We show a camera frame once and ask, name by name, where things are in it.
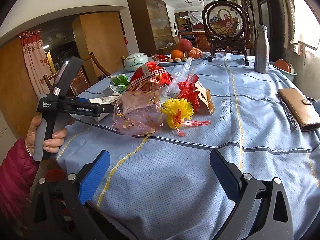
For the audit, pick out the glass door wooden cabinet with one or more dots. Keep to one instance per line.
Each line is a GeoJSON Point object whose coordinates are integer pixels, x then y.
{"type": "Point", "coordinates": [152, 26]}

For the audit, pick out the red apple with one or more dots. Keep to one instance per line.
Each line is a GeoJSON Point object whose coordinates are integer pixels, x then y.
{"type": "Point", "coordinates": [184, 45]}

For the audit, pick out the red ribbon pompom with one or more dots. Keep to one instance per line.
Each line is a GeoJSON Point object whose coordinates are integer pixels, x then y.
{"type": "Point", "coordinates": [189, 92]}

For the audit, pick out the basin with orange plates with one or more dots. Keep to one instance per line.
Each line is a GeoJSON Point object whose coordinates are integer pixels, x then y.
{"type": "Point", "coordinates": [285, 67]}

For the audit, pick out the orange fruit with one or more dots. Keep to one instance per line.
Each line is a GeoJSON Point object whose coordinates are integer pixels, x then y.
{"type": "Point", "coordinates": [177, 54]}

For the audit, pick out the round embroidered table screen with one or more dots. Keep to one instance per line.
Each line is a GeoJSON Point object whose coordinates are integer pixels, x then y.
{"type": "Point", "coordinates": [226, 27]}

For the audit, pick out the green white snack wrapper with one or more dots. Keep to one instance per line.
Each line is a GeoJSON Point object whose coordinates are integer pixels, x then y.
{"type": "Point", "coordinates": [118, 84]}

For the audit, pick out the silver metal bottle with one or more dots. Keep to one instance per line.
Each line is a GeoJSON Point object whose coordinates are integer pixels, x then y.
{"type": "Point", "coordinates": [261, 49]}

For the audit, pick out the pink floral curtain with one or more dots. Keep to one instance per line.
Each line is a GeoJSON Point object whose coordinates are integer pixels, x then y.
{"type": "Point", "coordinates": [36, 60]}

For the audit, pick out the tan leather wallet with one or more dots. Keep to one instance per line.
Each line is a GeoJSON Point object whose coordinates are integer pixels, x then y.
{"type": "Point", "coordinates": [301, 108]}

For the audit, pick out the white ceramic lidded jar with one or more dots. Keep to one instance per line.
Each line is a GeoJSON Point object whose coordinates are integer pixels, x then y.
{"type": "Point", "coordinates": [134, 61]}

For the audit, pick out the red checkered snack bag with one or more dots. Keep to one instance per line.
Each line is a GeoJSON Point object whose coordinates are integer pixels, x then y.
{"type": "Point", "coordinates": [149, 76]}

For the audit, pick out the red jacket left forearm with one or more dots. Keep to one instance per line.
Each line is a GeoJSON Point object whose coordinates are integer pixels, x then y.
{"type": "Point", "coordinates": [18, 172]}

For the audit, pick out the brown gift paper bag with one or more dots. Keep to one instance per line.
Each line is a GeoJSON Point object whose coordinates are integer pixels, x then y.
{"type": "Point", "coordinates": [205, 96]}

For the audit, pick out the wooden armchair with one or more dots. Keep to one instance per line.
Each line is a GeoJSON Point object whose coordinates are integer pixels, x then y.
{"type": "Point", "coordinates": [80, 83]}

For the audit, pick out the pink translucent plastic bag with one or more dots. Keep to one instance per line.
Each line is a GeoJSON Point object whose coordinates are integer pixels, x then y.
{"type": "Point", "coordinates": [138, 112]}

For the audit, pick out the yellow ribbon pompom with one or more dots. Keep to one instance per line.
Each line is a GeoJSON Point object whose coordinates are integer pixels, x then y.
{"type": "Point", "coordinates": [178, 113]}

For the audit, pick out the blue fruit plate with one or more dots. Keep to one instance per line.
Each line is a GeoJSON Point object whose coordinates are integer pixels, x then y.
{"type": "Point", "coordinates": [166, 61]}

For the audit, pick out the red netted pomegranate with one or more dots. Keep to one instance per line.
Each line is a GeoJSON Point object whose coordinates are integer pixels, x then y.
{"type": "Point", "coordinates": [195, 53]}

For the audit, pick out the light wooden wardrobe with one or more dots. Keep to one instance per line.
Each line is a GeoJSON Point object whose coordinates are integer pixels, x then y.
{"type": "Point", "coordinates": [102, 34]}

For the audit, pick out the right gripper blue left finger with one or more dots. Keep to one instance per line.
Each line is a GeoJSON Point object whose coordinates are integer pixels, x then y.
{"type": "Point", "coordinates": [91, 175]}

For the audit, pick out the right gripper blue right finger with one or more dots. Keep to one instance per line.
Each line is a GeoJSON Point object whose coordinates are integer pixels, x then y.
{"type": "Point", "coordinates": [228, 175]}

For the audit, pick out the clear plastic bag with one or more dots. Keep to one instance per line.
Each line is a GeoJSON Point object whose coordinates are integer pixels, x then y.
{"type": "Point", "coordinates": [181, 75]}

